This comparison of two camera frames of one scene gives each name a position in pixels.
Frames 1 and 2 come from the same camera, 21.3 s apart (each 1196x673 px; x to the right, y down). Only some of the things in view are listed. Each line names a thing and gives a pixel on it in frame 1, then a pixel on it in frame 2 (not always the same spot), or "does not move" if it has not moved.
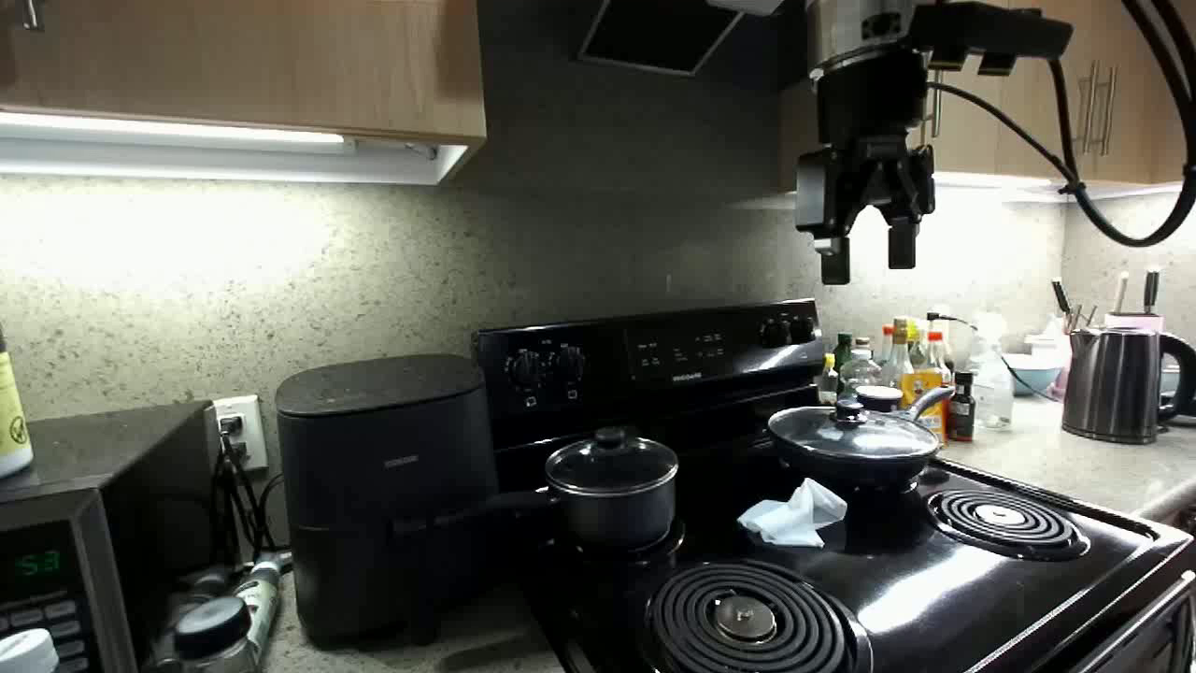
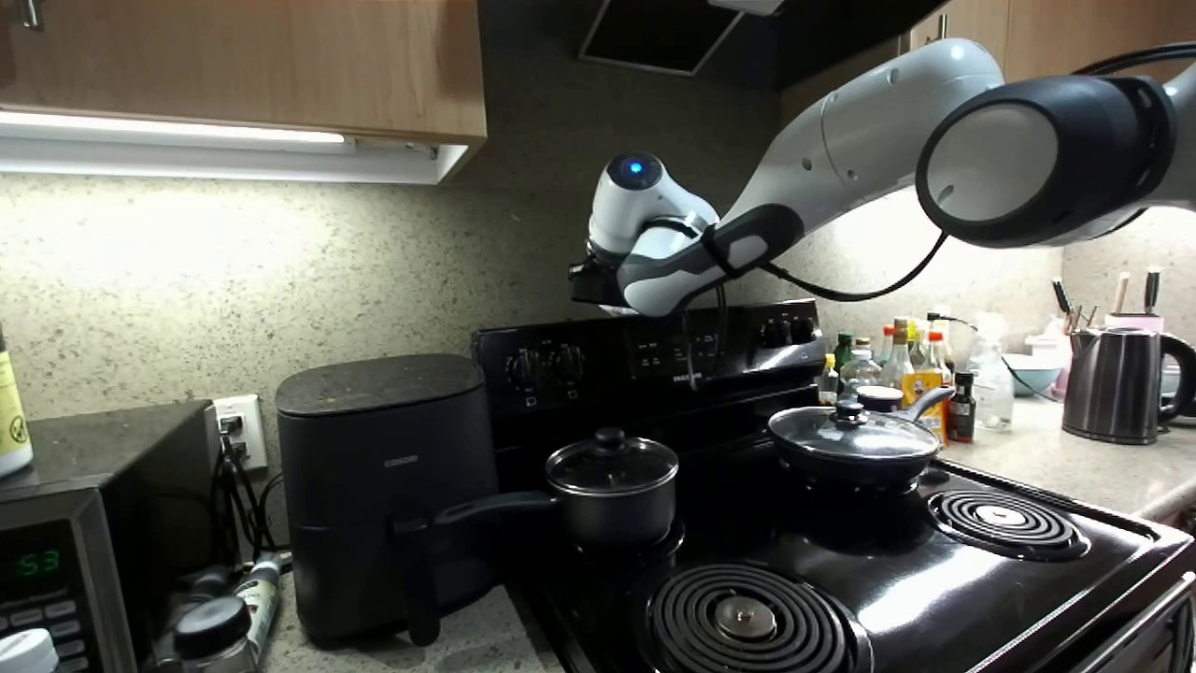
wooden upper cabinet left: (381, 68) does not move
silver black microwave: (110, 518) does not move
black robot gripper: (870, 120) → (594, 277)
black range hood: (695, 38) does not move
